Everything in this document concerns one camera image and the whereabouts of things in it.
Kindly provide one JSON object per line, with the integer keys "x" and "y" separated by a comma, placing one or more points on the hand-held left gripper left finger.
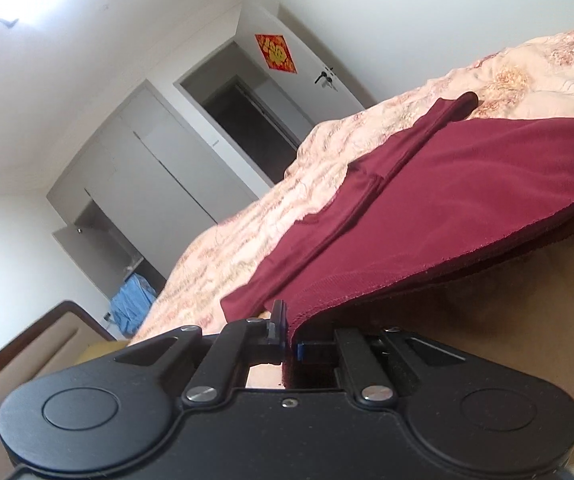
{"x": 279, "y": 330}

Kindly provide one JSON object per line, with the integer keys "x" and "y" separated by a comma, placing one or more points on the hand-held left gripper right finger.
{"x": 313, "y": 351}

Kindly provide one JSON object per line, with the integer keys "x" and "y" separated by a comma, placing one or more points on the dark red long-sleeve sweater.
{"x": 442, "y": 185}

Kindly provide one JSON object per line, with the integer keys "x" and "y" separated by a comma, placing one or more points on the blue clothes pile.
{"x": 133, "y": 305}

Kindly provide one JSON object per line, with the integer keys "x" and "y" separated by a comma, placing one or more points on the pink floral blanket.
{"x": 247, "y": 245}

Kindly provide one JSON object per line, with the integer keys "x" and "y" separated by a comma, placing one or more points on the grey built-in wardrobe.
{"x": 157, "y": 170}

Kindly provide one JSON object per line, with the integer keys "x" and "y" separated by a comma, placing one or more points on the beige padded headboard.
{"x": 22, "y": 360}

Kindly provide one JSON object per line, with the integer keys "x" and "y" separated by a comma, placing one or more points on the white room door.
{"x": 312, "y": 55}

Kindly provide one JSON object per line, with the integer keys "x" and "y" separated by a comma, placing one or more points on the red diamond door decoration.
{"x": 276, "y": 53}

